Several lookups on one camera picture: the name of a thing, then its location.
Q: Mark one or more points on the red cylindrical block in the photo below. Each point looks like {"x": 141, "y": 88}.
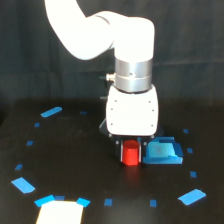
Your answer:
{"x": 130, "y": 154}

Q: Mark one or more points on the large blue tape piece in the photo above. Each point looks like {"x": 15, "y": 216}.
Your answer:
{"x": 192, "y": 197}
{"x": 24, "y": 186}

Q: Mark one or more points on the white paper sheet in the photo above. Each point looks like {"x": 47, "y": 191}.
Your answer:
{"x": 60, "y": 212}

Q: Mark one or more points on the long blue tape strip top-left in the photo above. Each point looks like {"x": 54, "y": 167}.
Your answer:
{"x": 51, "y": 112}

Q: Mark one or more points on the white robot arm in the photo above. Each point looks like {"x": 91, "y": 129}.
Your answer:
{"x": 87, "y": 37}

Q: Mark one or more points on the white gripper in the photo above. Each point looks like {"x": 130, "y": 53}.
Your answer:
{"x": 131, "y": 115}

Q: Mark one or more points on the black backdrop curtain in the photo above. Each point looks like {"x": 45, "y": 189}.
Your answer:
{"x": 188, "y": 61}

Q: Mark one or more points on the blue tape of paper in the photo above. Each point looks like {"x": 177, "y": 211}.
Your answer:
{"x": 44, "y": 200}
{"x": 83, "y": 202}

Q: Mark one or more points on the blue tape left of paper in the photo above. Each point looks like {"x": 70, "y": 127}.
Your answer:
{"x": 44, "y": 200}

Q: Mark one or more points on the blue tape right of paper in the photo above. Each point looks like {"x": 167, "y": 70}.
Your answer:
{"x": 83, "y": 202}

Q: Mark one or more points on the large blue tape piece left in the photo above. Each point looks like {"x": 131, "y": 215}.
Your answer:
{"x": 24, "y": 186}

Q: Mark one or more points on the blue tape square pad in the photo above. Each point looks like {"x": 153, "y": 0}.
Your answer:
{"x": 163, "y": 150}

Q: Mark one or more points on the large blue tape piece right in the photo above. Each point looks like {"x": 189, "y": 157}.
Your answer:
{"x": 192, "y": 197}

